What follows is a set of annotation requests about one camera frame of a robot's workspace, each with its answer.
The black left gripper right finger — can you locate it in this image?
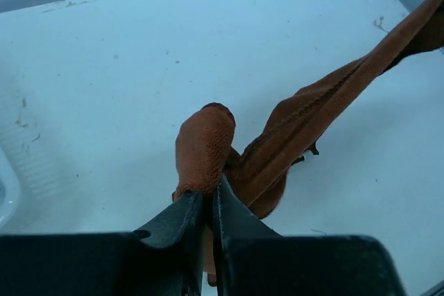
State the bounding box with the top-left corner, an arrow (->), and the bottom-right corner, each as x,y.
212,177 -> 406,296

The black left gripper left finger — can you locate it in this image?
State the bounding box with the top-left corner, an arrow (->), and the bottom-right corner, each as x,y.
1,192 -> 205,295

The brown rust towel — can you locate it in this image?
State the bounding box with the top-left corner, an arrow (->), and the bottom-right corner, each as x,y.
171,0 -> 444,286

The white perforated plastic basket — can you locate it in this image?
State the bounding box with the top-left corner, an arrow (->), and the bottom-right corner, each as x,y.
1,63 -> 71,234

